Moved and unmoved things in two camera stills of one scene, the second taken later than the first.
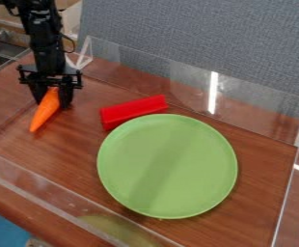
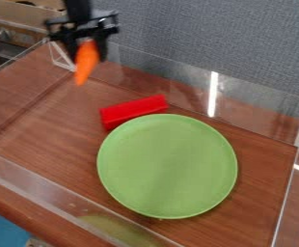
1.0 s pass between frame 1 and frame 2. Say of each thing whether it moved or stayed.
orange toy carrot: moved
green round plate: stayed
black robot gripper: moved
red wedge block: stayed
